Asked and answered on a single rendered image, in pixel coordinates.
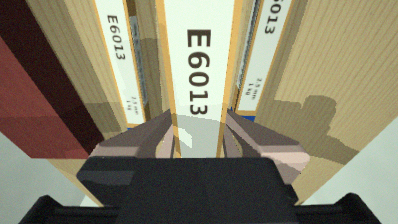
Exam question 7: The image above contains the dark red low platform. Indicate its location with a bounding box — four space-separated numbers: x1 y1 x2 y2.
0 0 105 159

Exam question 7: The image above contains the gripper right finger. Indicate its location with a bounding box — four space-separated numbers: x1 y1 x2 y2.
222 108 310 185

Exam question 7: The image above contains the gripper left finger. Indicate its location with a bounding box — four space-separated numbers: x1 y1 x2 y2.
87 108 175 159

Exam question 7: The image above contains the tan cardboard pack with blue bands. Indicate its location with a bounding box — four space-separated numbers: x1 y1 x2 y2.
92 0 151 130

